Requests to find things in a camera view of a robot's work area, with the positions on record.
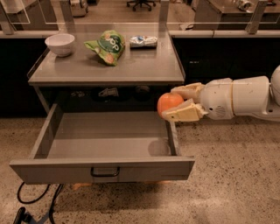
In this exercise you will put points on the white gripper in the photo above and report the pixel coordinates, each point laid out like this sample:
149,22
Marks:
216,98

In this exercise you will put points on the orange fruit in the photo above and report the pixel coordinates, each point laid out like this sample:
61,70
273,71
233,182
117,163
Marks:
167,101

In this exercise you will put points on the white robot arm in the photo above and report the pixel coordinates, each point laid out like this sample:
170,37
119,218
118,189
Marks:
258,97

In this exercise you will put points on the open grey top drawer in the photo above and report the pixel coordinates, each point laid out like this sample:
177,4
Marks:
142,145

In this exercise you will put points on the silver blue snack packet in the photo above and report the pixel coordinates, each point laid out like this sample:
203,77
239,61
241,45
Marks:
143,41

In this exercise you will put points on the green chip bag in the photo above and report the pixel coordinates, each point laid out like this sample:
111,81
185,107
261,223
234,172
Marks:
109,46

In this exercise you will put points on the grey metal cabinet table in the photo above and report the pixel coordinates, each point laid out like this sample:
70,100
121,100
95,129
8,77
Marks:
84,68

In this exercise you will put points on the black office chair base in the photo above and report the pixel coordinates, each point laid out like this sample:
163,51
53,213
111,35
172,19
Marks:
149,3

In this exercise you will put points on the white ceramic bowl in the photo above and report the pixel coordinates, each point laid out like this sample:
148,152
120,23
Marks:
61,44

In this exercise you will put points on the black plug on floor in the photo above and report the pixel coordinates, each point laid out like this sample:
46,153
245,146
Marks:
22,216

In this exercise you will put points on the black drawer handle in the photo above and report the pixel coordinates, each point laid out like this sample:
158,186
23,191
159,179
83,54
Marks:
102,172

